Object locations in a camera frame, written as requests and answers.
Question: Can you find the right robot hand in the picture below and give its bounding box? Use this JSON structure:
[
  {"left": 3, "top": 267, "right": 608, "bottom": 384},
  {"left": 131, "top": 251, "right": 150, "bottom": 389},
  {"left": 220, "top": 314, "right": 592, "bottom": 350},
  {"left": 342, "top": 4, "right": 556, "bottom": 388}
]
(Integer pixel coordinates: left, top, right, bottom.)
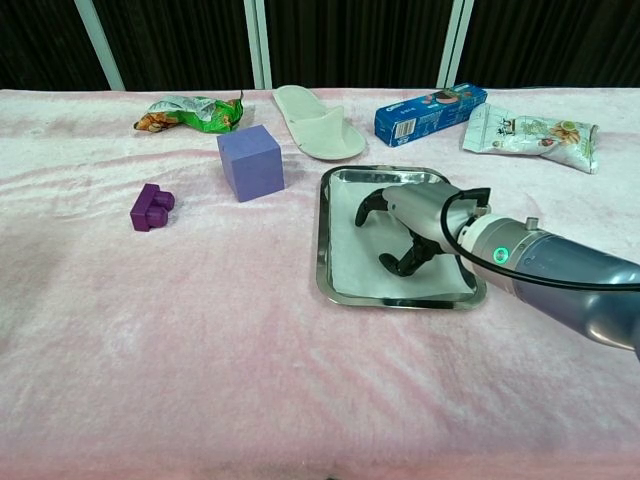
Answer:
[{"left": 353, "top": 183, "right": 474, "bottom": 279}]

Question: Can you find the white paper sheet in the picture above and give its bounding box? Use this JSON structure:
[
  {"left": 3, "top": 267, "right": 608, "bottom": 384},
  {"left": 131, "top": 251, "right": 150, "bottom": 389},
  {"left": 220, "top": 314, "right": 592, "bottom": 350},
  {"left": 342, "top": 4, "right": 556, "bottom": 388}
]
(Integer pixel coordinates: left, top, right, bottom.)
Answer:
[{"left": 327, "top": 177, "right": 476, "bottom": 300}]

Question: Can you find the blue cookie box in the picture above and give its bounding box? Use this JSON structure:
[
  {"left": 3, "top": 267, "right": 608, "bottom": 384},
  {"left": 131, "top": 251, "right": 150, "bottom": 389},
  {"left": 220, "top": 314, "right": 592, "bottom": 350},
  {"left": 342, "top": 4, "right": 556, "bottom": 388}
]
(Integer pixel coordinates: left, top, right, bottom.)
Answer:
[{"left": 374, "top": 82, "right": 489, "bottom": 148}]

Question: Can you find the stainless steel tray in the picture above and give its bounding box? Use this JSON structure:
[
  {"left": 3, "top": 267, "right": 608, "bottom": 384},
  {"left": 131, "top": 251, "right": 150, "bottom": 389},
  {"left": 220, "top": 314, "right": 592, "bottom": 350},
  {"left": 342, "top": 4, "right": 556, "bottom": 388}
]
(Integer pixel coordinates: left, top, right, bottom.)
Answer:
[{"left": 313, "top": 163, "right": 489, "bottom": 312}]

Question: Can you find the white snack bag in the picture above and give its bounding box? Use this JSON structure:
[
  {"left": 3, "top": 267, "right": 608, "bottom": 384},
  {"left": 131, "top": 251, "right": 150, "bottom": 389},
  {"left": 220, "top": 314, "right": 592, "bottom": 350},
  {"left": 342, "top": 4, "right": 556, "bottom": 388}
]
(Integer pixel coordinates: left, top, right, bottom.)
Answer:
[{"left": 459, "top": 103, "right": 600, "bottom": 175}]

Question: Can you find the white slipper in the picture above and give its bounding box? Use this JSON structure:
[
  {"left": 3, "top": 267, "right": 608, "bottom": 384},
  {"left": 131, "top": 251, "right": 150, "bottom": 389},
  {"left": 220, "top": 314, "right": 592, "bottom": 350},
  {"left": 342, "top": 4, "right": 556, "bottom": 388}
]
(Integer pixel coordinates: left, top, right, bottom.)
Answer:
[{"left": 272, "top": 84, "right": 368, "bottom": 161}]

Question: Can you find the lavender foam cube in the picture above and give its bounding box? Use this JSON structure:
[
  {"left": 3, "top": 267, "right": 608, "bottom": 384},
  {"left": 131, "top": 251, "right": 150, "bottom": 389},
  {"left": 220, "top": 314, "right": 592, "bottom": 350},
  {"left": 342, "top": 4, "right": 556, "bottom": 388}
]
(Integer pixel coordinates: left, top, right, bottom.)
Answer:
[{"left": 216, "top": 124, "right": 286, "bottom": 204}]

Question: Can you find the black pleated curtain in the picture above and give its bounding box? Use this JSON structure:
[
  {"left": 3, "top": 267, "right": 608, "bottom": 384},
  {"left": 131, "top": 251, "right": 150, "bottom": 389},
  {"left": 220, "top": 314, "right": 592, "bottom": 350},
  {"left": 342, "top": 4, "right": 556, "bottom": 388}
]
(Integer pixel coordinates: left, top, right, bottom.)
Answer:
[{"left": 0, "top": 0, "right": 640, "bottom": 92}]

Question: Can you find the green snack bag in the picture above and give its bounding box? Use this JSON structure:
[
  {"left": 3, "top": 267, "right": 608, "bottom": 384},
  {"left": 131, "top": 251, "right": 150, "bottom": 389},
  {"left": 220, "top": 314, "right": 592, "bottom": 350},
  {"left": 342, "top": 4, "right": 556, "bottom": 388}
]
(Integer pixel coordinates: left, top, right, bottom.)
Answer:
[{"left": 133, "top": 90, "right": 246, "bottom": 135}]

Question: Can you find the pink plush tablecloth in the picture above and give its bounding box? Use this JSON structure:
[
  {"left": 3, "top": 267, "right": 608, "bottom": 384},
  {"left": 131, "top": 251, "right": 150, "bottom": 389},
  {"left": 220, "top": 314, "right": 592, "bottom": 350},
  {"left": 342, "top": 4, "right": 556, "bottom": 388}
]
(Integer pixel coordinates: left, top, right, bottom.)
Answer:
[{"left": 0, "top": 85, "right": 640, "bottom": 480}]

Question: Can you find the dark purple building block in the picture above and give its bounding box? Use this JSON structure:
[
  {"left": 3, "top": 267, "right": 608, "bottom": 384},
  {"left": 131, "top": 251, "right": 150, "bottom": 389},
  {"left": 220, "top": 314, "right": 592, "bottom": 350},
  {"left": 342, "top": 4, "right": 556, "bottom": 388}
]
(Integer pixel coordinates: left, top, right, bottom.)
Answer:
[{"left": 129, "top": 182, "right": 176, "bottom": 233}]

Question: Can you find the white double frame post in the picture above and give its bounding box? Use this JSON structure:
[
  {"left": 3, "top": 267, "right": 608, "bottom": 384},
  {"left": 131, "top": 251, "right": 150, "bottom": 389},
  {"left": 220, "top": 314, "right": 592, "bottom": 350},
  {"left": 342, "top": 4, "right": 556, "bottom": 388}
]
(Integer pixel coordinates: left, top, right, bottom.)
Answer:
[{"left": 243, "top": 0, "right": 274, "bottom": 90}]

